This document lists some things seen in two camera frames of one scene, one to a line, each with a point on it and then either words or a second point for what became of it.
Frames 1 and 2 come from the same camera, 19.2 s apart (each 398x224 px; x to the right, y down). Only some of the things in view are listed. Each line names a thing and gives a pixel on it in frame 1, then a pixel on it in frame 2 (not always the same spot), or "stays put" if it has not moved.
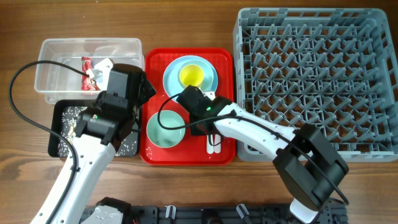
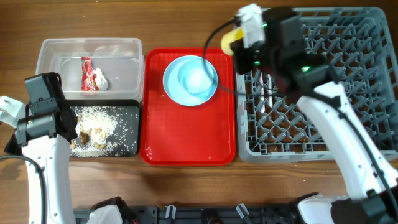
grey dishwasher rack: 336,68 stays put
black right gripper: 198,130 to 239,54
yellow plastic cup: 191,74 to 230,37
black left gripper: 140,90 to 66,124
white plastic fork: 217,139 to 270,90
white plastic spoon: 209,144 to 262,93
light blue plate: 170,77 stays put
